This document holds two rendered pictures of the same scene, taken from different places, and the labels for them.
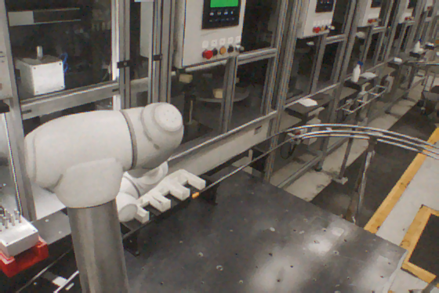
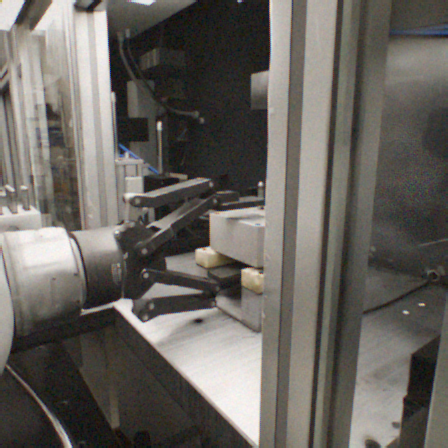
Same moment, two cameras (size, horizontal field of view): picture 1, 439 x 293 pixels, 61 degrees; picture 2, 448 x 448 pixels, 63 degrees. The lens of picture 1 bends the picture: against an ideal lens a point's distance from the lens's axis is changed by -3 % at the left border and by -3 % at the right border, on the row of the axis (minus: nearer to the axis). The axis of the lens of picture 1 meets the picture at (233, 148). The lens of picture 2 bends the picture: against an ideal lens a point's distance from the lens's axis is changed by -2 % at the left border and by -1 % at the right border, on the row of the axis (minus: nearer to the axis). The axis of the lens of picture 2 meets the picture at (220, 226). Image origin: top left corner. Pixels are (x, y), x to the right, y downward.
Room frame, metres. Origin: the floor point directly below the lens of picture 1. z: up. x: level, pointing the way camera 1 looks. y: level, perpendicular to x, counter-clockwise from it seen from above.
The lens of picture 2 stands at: (1.36, 0.23, 1.12)
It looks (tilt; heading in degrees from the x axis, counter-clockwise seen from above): 13 degrees down; 111
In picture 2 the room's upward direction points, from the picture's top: straight up
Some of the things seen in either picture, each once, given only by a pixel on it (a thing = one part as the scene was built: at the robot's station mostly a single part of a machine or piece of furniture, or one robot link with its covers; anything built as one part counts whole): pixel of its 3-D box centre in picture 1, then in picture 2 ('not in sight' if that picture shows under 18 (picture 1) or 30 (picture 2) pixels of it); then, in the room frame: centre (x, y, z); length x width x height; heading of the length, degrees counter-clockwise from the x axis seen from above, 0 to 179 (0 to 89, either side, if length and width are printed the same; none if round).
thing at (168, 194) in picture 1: (164, 198); not in sight; (1.32, 0.26, 0.84); 0.36 x 0.14 x 0.10; 146
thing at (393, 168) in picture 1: (418, 128); not in sight; (4.77, -2.46, 0.01); 5.85 x 0.59 x 0.01; 146
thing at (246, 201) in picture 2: not in sight; (236, 203); (1.22, 0.65, 1.05); 0.07 x 0.03 x 0.01; 56
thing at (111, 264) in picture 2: not in sight; (120, 262); (1.14, 0.53, 1.00); 0.09 x 0.07 x 0.08; 56
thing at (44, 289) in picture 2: not in sight; (43, 278); (1.10, 0.47, 1.00); 0.09 x 0.06 x 0.09; 146
